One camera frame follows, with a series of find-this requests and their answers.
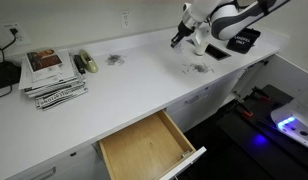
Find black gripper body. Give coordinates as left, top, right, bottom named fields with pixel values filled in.
left=176, top=19, right=197, bottom=39

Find wooden drawer with white front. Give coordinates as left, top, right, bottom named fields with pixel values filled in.
left=92, top=109, right=207, bottom=180

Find black landfill trash bin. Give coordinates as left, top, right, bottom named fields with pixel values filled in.
left=226, top=28, right=262, bottom=55

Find pile of paper clips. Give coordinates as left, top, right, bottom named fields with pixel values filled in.
left=182, top=61, right=215, bottom=75
left=104, top=53, right=126, bottom=66

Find countertop waste slot opening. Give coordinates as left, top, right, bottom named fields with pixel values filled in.
left=187, top=39, right=232, bottom=62

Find black stapler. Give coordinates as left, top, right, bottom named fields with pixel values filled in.
left=73, top=54, right=87, bottom=75

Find black breadboard robot table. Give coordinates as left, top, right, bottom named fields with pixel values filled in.
left=216, top=83, right=308, bottom=180

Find open white cabinet door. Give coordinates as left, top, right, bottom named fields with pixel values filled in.
left=242, top=54, right=308, bottom=101

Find stack of magazines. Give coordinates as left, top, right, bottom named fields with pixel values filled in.
left=18, top=48, right=89, bottom=112

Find black box device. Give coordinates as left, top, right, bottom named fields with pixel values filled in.
left=0, top=60, right=22, bottom=90

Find metal drawer handle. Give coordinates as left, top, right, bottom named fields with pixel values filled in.
left=29, top=166, right=57, bottom=180
left=184, top=95, right=200, bottom=105

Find red-handled black clamp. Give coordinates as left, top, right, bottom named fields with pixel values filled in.
left=252, top=85, right=272, bottom=103
left=235, top=99, right=255, bottom=118

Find white wall outlet with plug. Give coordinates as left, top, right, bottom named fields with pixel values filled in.
left=1, top=22, right=28, bottom=46

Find black power cable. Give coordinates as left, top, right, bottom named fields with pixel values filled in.
left=0, top=28, right=20, bottom=101

